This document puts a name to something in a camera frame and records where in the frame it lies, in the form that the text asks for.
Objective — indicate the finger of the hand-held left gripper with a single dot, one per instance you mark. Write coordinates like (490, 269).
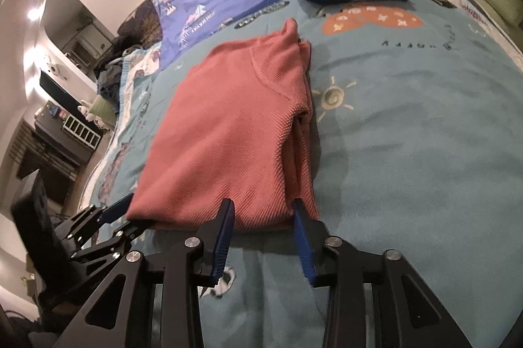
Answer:
(118, 237)
(116, 207)

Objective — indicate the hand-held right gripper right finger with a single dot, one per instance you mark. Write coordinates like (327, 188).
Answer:
(304, 245)

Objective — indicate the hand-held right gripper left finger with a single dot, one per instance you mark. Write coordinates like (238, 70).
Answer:
(222, 241)

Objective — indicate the pink knit sweater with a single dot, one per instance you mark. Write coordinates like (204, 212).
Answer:
(229, 119)

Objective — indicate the pile of dark clothes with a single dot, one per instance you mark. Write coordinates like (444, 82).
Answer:
(116, 66)

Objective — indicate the dark wooden dresser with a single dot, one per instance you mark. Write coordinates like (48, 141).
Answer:
(53, 160)

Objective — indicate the white slatted crate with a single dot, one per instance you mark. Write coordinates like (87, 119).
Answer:
(83, 131)

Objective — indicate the white plush toy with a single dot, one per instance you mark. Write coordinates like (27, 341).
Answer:
(89, 111)

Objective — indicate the small green cushion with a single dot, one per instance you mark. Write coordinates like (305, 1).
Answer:
(102, 107)

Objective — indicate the black monitor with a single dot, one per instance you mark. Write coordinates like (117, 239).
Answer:
(59, 90)

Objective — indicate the teal printed blanket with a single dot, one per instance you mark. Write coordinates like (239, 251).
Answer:
(408, 127)

